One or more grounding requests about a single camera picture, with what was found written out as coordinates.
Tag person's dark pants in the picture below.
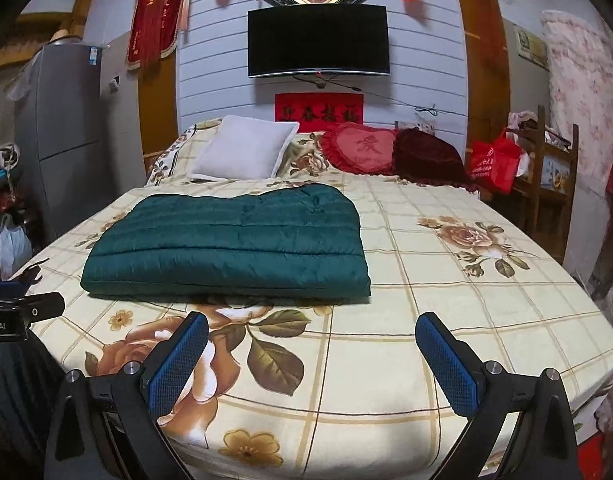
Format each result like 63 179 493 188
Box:
0 332 62 480

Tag grey refrigerator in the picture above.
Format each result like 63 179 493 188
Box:
14 42 107 241

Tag red heart-shaped pillow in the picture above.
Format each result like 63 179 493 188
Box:
320 122 402 176

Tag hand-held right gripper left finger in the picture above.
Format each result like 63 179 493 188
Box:
44 311 210 480

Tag red tasselled hanging decoration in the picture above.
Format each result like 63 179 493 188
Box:
125 0 192 71

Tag black wall television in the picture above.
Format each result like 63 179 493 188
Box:
247 4 391 79

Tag red shopping bag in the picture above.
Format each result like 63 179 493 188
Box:
469 130 522 196

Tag red wall banner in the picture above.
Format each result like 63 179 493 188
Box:
275 92 363 124

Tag wooden shelf rack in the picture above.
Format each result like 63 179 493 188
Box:
509 105 579 231

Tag bed with floral checked sheet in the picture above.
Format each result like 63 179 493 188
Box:
6 117 613 480

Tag pile of colourful clothes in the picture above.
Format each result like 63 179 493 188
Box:
0 125 27 221

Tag pink floral hanging cloth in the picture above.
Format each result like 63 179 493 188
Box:
541 10 613 271

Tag green quilted puffer jacket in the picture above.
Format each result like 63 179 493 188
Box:
80 183 372 306

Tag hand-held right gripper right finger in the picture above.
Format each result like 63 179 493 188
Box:
415 312 579 480

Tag white square pillow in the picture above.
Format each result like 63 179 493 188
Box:
189 115 301 181

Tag small framed wall picture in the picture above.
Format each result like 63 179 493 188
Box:
516 27 549 68

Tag white plastic bag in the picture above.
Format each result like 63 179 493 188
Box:
0 212 34 281

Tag dark red velvet pillow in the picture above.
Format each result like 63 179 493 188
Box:
392 128 479 192

